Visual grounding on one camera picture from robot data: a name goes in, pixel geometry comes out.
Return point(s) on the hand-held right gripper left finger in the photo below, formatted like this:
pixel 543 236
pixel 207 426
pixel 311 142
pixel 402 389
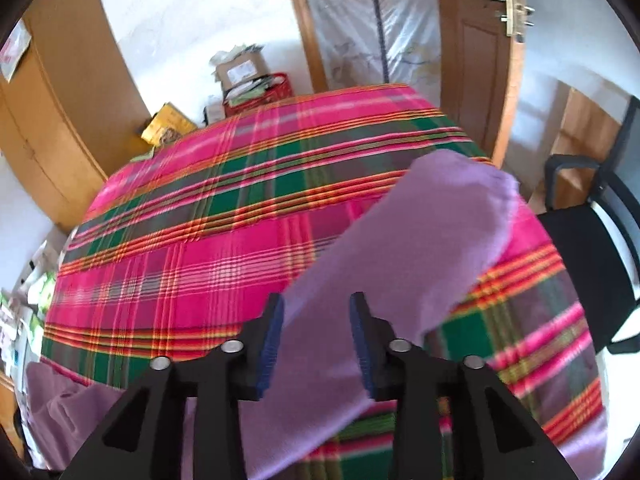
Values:
pixel 270 350

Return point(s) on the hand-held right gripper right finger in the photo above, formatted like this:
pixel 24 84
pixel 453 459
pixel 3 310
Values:
pixel 361 350

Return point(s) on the purple fleece pants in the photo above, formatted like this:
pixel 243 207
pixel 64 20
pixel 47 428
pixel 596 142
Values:
pixel 400 260

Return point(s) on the pink plaid blanket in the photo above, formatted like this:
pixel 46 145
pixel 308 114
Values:
pixel 200 230

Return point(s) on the white printed boxes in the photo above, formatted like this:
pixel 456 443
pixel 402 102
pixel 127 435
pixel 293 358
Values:
pixel 214 114

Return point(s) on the yellow bag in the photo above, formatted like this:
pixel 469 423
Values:
pixel 167 125

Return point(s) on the black office chair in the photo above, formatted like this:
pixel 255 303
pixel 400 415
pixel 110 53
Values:
pixel 590 240

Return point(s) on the red basket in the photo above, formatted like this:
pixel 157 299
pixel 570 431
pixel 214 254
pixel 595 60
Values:
pixel 260 95

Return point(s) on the wooden door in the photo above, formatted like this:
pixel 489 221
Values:
pixel 475 70

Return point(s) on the wooden wardrobe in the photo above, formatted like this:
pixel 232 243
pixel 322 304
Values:
pixel 55 125

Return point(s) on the wooden board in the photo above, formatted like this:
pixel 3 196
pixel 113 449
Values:
pixel 585 125

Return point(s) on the clear plastic door curtain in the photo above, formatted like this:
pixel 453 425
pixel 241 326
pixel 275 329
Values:
pixel 370 20

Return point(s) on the white plastic bag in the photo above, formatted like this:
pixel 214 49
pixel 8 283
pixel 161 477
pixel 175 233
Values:
pixel 12 52

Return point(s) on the wooden door frame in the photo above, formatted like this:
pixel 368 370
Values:
pixel 305 25

